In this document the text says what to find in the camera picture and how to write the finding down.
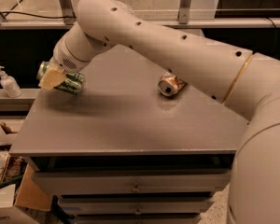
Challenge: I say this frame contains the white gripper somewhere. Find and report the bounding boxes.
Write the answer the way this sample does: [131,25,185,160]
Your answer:
[39,37,88,91]

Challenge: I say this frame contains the green soda can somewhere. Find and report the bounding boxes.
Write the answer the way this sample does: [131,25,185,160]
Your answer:
[36,62,85,95]

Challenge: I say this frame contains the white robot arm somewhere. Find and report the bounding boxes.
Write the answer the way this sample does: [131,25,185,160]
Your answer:
[39,0,280,224]

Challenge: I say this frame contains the orange soda can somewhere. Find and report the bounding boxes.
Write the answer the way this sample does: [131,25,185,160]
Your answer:
[158,72,186,97]

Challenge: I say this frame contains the white pump bottle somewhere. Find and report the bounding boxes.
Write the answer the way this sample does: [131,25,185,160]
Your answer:
[0,65,21,98]

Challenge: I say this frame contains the grey drawer cabinet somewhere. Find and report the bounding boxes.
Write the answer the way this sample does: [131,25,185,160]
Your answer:
[12,46,246,224]

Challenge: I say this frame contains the brown cardboard box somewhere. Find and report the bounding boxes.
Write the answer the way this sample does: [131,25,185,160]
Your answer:
[15,165,52,211]

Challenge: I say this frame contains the white box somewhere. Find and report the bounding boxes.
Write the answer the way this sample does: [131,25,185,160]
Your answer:
[0,184,37,224]

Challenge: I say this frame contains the metal railing frame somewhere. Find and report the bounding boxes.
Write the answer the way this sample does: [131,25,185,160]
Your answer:
[0,0,280,28]

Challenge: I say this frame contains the black cable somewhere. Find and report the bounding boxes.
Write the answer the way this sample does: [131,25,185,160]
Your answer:
[0,10,77,21]

